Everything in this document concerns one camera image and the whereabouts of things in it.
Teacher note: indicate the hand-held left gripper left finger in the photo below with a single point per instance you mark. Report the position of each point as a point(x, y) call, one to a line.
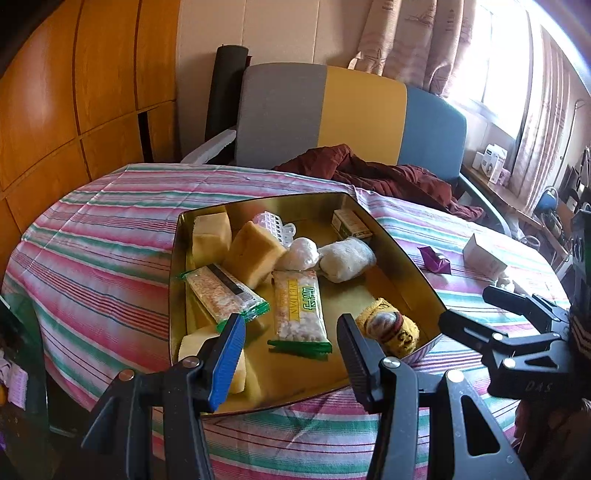
point(226, 360)

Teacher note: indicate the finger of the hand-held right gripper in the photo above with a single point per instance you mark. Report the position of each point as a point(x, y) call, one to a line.
point(512, 297)
point(461, 325)

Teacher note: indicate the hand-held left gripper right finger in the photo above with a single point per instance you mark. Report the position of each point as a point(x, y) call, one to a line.
point(358, 360)

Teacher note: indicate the yellow sponge cake piece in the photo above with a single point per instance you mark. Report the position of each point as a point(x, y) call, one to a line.
point(191, 344)
point(254, 258)
point(210, 235)

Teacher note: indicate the yellow plush toy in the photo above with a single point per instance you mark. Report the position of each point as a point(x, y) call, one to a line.
point(406, 337)

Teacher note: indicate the gold metal tin box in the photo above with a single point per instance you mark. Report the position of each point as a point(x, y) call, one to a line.
point(351, 295)

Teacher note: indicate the dark striped rice cracker packet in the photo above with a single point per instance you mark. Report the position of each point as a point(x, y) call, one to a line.
point(217, 290)

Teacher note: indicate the yellow label rice cracker packet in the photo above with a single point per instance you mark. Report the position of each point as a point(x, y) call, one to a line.
point(298, 314)

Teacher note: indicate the white bun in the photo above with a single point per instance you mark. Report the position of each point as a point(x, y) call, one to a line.
point(346, 261)

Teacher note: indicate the round white snack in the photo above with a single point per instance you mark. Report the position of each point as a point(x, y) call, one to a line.
point(300, 256)

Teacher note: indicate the small brown green box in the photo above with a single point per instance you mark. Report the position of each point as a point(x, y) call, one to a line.
point(348, 224)

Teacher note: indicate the clear plastic hair clip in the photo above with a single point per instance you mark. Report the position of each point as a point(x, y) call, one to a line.
point(272, 226)

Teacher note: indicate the white cardboard box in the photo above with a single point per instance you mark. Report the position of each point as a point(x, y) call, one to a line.
point(482, 254)

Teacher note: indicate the purple foil wrapper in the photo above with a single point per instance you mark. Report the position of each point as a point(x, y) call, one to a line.
point(434, 263)

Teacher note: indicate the wooden window ledge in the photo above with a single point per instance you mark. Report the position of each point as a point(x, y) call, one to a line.
point(512, 198)

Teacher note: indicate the blue round object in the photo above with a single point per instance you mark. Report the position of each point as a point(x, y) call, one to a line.
point(549, 201)

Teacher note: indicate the white boxes on ledge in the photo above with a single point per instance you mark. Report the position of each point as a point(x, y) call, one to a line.
point(489, 161)

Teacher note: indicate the dark red blanket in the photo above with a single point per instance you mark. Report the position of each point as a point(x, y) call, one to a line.
point(392, 180)

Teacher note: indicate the striped pink green tablecloth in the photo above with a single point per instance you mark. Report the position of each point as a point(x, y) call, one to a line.
point(115, 240)

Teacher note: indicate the pink checked curtain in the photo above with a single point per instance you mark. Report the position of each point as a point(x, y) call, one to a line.
point(545, 115)

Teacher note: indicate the pink paper packet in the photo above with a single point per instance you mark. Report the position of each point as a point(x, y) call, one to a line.
point(16, 385)

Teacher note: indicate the grey yellow blue sofa chair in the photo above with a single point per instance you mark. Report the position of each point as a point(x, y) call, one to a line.
point(360, 110)

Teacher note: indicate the black rolled mat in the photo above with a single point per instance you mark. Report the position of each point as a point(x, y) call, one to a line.
point(226, 92)

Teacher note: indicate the beige patterned curtain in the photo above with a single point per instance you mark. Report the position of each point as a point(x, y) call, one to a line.
point(406, 41)

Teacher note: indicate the orange wooden wardrobe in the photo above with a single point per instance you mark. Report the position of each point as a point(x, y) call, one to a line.
point(92, 69)

